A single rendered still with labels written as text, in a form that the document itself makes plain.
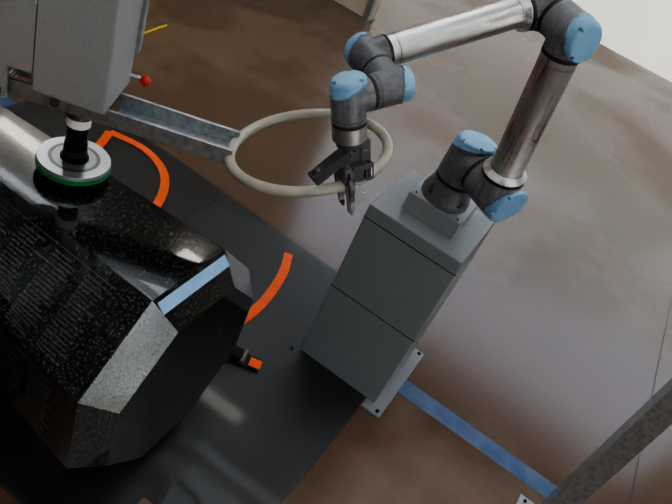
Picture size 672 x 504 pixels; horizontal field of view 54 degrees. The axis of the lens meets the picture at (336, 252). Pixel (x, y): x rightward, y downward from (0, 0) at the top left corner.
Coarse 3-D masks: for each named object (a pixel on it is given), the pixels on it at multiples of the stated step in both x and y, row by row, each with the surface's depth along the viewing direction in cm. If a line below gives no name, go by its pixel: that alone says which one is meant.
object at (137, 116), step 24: (24, 72) 192; (24, 96) 185; (48, 96) 184; (120, 96) 195; (96, 120) 188; (120, 120) 187; (144, 120) 195; (168, 120) 198; (192, 120) 197; (168, 144) 190; (192, 144) 190; (216, 144) 190
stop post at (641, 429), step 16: (656, 400) 215; (640, 416) 219; (656, 416) 215; (624, 432) 224; (640, 432) 221; (656, 432) 218; (608, 448) 230; (624, 448) 226; (640, 448) 223; (592, 464) 236; (608, 464) 232; (624, 464) 229; (576, 480) 242; (592, 480) 238; (608, 480) 235; (560, 496) 249; (576, 496) 245
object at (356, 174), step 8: (336, 144) 170; (360, 144) 169; (368, 144) 171; (352, 152) 171; (360, 152) 172; (368, 152) 173; (352, 160) 173; (360, 160) 173; (368, 160) 174; (344, 168) 172; (352, 168) 171; (360, 168) 172; (368, 168) 175; (344, 176) 173; (352, 176) 173; (360, 176) 175; (368, 176) 175; (344, 184) 176
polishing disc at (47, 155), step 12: (48, 144) 203; (60, 144) 205; (96, 144) 211; (36, 156) 198; (48, 156) 199; (96, 156) 207; (108, 156) 209; (48, 168) 195; (60, 168) 197; (72, 168) 199; (84, 168) 201; (96, 168) 203; (108, 168) 205; (72, 180) 196; (84, 180) 198
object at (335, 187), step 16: (288, 112) 211; (304, 112) 211; (320, 112) 211; (256, 128) 205; (368, 128) 204; (384, 144) 192; (384, 160) 185; (240, 176) 182; (272, 192) 176; (288, 192) 175; (304, 192) 175; (320, 192) 175; (336, 192) 176
